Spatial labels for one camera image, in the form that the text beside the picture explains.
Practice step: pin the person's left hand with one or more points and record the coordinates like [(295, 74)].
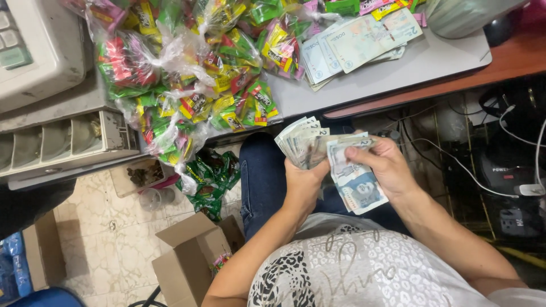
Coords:
[(303, 187)]

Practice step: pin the person's right hand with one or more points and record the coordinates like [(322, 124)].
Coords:
[(392, 168)]

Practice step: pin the blue portrait banknote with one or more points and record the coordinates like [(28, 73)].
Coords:
[(356, 187)]

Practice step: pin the fan of banknotes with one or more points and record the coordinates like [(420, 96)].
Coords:
[(300, 143)]

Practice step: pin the person's blue jeans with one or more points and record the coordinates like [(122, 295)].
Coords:
[(262, 183)]

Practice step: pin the bag of green snack packets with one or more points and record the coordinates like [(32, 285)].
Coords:
[(213, 179)]

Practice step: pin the person's white patterned shirt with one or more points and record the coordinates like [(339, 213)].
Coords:
[(375, 268)]

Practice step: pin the grey desk mat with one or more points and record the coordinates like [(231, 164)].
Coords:
[(426, 64)]

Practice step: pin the black power supply unit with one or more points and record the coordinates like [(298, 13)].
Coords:
[(507, 187)]

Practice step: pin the stack of banknotes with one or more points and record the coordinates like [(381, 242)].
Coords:
[(362, 40)]

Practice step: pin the open cardboard box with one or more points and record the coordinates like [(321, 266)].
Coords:
[(187, 260)]

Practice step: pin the white charger plug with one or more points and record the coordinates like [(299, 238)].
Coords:
[(531, 190)]

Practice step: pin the clear plastic cup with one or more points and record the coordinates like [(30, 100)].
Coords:
[(153, 199)]

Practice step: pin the clear tub of brown coins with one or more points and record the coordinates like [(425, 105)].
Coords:
[(143, 175)]

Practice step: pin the loose gum packets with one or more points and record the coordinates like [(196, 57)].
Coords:
[(375, 7)]

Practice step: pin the pile of bagged candy packets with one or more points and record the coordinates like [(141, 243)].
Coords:
[(187, 72)]

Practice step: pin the grey-green plastic bag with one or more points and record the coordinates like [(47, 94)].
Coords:
[(465, 17)]

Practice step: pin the black computer mouse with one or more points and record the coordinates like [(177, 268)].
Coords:
[(498, 30)]

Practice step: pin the black chair base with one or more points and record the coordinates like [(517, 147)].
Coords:
[(147, 298)]

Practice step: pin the pink object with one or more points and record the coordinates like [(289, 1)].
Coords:
[(533, 12)]

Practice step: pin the grey cash drawer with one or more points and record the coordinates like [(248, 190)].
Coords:
[(59, 145)]

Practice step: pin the blue plastic seat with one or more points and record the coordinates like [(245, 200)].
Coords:
[(47, 298)]

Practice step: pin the blue plastic package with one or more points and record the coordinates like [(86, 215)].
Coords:
[(15, 264)]

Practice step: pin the beige cash register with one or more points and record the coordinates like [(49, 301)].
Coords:
[(38, 47)]

